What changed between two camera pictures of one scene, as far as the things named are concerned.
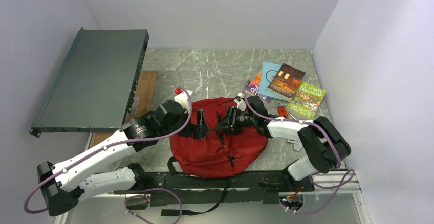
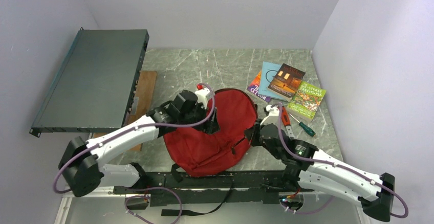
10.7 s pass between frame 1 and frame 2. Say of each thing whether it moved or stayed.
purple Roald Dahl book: stayed
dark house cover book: stayed
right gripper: moved
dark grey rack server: stayed
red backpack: moved
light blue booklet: stayed
